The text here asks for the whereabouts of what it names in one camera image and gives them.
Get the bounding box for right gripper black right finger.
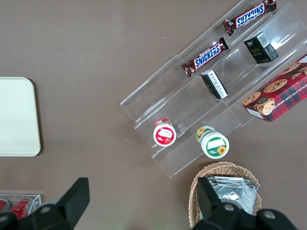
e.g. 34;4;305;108
191;176;255;230

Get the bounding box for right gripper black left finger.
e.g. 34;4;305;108
18;177;91;230

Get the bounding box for light wicker basket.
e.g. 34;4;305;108
188;161;263;230

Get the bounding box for beige plastic tray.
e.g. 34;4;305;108
0;77;41;157

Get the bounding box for silver foil pack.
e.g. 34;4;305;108
211;183;259;216
207;176;255;187

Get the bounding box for clear acrylic bottle rack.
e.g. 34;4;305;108
0;193;42;216

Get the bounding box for green lidded yogurt cup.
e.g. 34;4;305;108
196;126;230;160

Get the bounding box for red lidded yogurt cup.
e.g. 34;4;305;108
153;118;177;147

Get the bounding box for clear acrylic stepped display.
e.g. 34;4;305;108
119;2;307;179

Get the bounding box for small black carton box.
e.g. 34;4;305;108
243;31;279;65
200;69;229;100

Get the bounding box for red tartan cookie box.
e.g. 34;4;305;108
241;54;307;123

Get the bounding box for Snickers chocolate bar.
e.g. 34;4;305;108
181;36;229;78
223;0;277;36

